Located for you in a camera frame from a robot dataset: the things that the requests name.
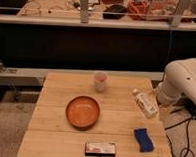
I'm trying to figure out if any grey right frame post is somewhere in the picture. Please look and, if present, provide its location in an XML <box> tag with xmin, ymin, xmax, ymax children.
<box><xmin>170</xmin><ymin>0</ymin><xmax>189</xmax><ymax>28</ymax></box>

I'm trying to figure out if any black bag on bench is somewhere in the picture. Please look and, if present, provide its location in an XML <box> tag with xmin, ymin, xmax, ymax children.
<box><xmin>102</xmin><ymin>4</ymin><xmax>127</xmax><ymax>20</ymax></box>

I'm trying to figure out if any orange wooden bowl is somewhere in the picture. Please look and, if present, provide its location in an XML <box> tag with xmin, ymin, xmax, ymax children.
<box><xmin>65</xmin><ymin>96</ymin><xmax>100</xmax><ymax>128</ymax></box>

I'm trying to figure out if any red crate on bench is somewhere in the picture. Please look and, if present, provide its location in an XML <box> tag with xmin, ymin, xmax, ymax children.
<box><xmin>127</xmin><ymin>0</ymin><xmax>149</xmax><ymax>20</ymax></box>

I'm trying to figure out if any white plastic bottle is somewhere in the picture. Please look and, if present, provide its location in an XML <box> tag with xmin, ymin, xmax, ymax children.
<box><xmin>133</xmin><ymin>88</ymin><xmax>158</xmax><ymax>118</ymax></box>

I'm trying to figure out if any black white rectangular box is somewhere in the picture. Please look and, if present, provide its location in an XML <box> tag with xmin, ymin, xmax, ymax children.
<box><xmin>85</xmin><ymin>141</ymin><xmax>116</xmax><ymax>157</ymax></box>

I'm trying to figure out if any black floor cable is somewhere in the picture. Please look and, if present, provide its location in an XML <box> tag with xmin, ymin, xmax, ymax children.
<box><xmin>162</xmin><ymin>105</ymin><xmax>196</xmax><ymax>157</ymax></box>

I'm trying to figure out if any grey metal frame post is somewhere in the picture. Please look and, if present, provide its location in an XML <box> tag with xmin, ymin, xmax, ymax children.
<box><xmin>80</xmin><ymin>0</ymin><xmax>89</xmax><ymax>23</ymax></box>

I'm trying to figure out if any translucent plastic cup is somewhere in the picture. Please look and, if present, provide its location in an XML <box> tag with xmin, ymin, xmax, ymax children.
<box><xmin>93</xmin><ymin>71</ymin><xmax>108</xmax><ymax>92</ymax></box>

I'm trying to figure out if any blue sponge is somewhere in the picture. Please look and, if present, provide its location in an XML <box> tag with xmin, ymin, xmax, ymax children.
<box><xmin>133</xmin><ymin>128</ymin><xmax>154</xmax><ymax>153</ymax></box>

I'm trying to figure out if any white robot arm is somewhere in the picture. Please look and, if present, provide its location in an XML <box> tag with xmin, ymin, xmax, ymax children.
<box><xmin>156</xmin><ymin>58</ymin><xmax>196</xmax><ymax>106</ymax></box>

